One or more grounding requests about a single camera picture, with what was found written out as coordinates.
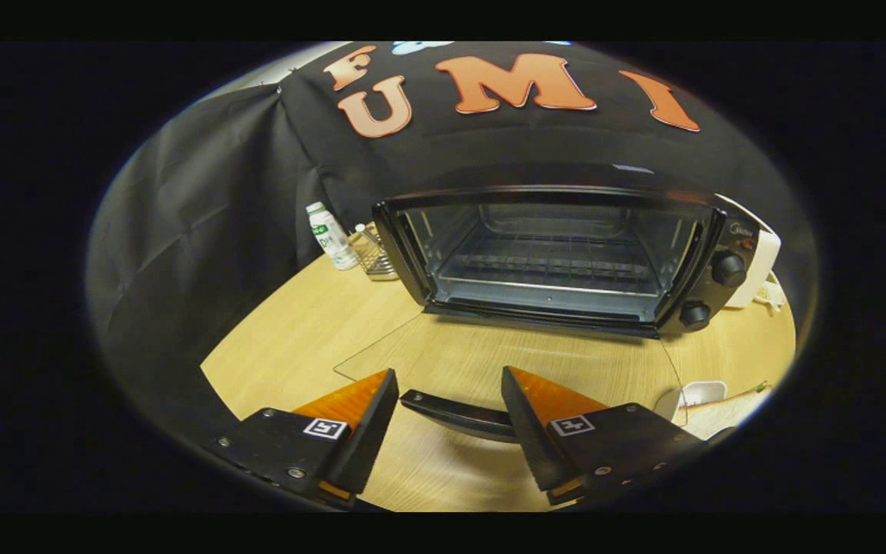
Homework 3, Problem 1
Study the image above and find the white bottle with green label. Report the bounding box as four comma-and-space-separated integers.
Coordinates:
305, 202, 359, 271

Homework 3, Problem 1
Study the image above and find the white pop-up toaster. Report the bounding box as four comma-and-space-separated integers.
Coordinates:
716, 194, 782, 309

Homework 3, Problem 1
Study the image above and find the black backdrop cloth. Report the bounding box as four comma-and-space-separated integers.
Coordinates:
85, 41, 821, 462

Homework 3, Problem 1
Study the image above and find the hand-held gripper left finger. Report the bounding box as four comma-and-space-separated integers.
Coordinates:
208, 368, 400, 509

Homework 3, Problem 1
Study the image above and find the metal wire rack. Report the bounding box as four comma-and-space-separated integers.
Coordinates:
347, 223, 399, 280

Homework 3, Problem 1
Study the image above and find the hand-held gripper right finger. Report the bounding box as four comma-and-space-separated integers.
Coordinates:
501, 365, 709, 507

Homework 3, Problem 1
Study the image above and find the black toaster oven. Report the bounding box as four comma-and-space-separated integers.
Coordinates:
333, 185, 767, 443

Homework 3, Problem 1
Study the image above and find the white rectangular tray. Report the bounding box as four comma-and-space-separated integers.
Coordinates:
655, 380, 728, 422

